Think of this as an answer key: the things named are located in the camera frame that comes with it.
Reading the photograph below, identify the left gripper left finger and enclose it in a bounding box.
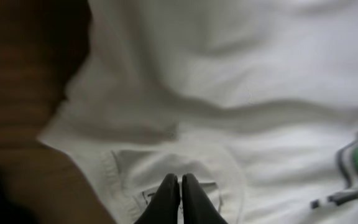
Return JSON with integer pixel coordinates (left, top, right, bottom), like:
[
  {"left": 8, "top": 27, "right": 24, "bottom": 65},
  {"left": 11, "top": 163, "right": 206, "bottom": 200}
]
[{"left": 135, "top": 174, "right": 180, "bottom": 224}]

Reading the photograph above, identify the white t-shirt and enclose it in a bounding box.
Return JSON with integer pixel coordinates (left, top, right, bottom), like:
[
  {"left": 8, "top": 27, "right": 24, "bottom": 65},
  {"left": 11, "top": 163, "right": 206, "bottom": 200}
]
[{"left": 39, "top": 0, "right": 358, "bottom": 223}]

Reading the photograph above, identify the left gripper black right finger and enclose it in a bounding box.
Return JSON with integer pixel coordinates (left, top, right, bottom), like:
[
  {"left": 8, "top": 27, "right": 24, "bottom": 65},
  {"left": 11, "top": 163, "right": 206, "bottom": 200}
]
[{"left": 181, "top": 174, "right": 227, "bottom": 224}]

